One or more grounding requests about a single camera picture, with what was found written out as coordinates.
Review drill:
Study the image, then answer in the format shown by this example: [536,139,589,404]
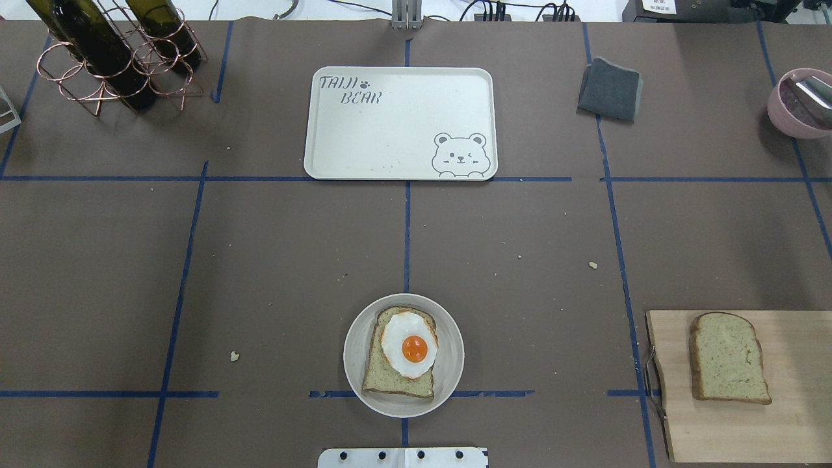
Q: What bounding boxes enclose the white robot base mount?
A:
[317,447,489,467]

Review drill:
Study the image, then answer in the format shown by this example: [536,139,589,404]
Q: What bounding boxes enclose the dark green wine bottle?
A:
[53,1,157,111]

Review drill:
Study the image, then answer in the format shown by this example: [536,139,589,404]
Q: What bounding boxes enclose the bread slice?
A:
[689,311,772,406]
[362,306,439,400]

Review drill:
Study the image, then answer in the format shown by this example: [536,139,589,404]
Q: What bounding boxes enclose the metal scoop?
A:
[781,76,831,129]

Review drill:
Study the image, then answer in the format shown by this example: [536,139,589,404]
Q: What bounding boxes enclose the wooden cutting board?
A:
[647,310,831,464]

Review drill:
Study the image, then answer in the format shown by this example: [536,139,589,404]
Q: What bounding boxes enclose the aluminium frame post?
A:
[391,0,424,30]

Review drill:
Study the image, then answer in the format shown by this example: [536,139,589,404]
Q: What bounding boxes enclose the round white plate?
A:
[343,293,465,418]

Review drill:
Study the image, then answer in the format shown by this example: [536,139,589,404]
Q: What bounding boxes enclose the white bear serving tray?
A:
[304,66,499,181]

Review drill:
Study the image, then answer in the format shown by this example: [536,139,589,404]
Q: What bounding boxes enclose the pink bowl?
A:
[766,68,831,139]

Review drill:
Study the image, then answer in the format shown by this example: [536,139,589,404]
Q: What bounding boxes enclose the fried egg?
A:
[381,311,439,380]

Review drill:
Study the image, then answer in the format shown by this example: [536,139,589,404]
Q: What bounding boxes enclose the copper wire bottle rack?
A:
[29,1,206,116]

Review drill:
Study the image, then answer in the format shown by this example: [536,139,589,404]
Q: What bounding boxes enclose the folded grey cloth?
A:
[577,57,643,123]

